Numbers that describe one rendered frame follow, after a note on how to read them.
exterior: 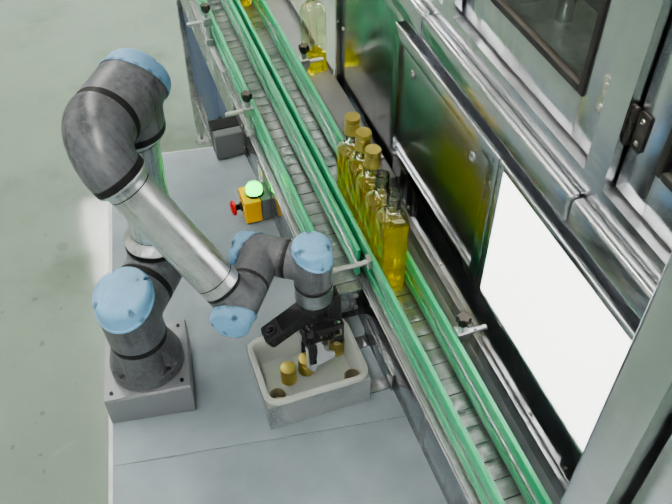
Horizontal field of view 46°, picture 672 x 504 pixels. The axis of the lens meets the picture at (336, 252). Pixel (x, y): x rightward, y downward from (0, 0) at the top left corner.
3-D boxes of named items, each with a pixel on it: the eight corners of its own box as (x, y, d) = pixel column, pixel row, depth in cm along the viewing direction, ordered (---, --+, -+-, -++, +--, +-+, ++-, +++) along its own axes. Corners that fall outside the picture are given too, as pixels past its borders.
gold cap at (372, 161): (383, 168, 166) (384, 152, 163) (367, 172, 165) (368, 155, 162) (377, 158, 169) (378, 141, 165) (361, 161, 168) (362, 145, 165)
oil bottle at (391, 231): (404, 285, 176) (411, 215, 160) (380, 291, 174) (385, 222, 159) (394, 267, 179) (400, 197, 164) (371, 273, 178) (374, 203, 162)
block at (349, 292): (363, 310, 179) (364, 290, 174) (323, 321, 177) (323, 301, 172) (358, 298, 182) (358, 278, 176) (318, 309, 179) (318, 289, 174)
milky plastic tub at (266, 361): (370, 398, 170) (372, 375, 164) (269, 429, 165) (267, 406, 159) (343, 337, 182) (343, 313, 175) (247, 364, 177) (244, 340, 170)
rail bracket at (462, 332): (485, 357, 163) (494, 316, 153) (454, 366, 161) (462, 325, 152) (476, 342, 166) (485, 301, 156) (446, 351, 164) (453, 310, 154)
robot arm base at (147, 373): (110, 397, 161) (97, 369, 154) (112, 338, 172) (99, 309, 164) (185, 384, 162) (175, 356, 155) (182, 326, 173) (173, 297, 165)
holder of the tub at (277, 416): (393, 392, 172) (395, 371, 166) (270, 429, 166) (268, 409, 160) (365, 332, 183) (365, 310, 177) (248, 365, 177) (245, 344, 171)
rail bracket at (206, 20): (216, 47, 241) (210, 6, 232) (192, 51, 240) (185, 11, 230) (212, 40, 244) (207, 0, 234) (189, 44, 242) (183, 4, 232)
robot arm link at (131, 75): (119, 300, 164) (60, 83, 123) (150, 248, 174) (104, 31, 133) (173, 314, 163) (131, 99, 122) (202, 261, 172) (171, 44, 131)
